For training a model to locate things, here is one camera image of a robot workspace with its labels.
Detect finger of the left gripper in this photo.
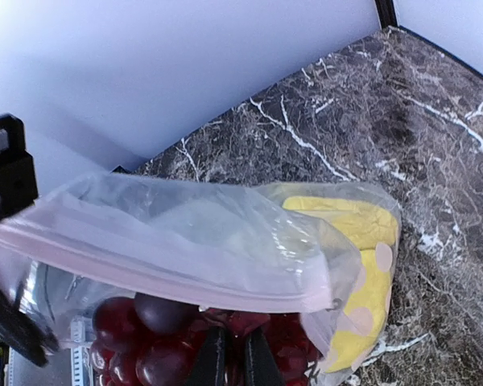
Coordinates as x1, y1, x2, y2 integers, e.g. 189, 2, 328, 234
0, 265, 60, 367

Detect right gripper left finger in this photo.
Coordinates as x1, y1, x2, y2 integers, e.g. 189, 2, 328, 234
187, 326, 228, 386

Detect dark red toy grapes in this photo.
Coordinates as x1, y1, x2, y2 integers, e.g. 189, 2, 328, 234
90, 294, 322, 385

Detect white toy cauliflower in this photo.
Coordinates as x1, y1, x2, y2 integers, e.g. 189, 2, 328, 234
150, 199, 329, 294

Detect clear zip top bag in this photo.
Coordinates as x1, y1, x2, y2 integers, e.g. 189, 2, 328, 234
0, 174, 401, 385

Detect left black frame post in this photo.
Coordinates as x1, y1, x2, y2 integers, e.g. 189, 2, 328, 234
375, 0, 398, 29

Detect white slotted cable duct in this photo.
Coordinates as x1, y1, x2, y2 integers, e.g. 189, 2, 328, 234
70, 316, 94, 386

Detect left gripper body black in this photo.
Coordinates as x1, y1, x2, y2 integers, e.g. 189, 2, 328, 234
0, 114, 39, 220

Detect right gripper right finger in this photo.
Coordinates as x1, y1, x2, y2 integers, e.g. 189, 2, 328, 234
244, 327, 284, 386

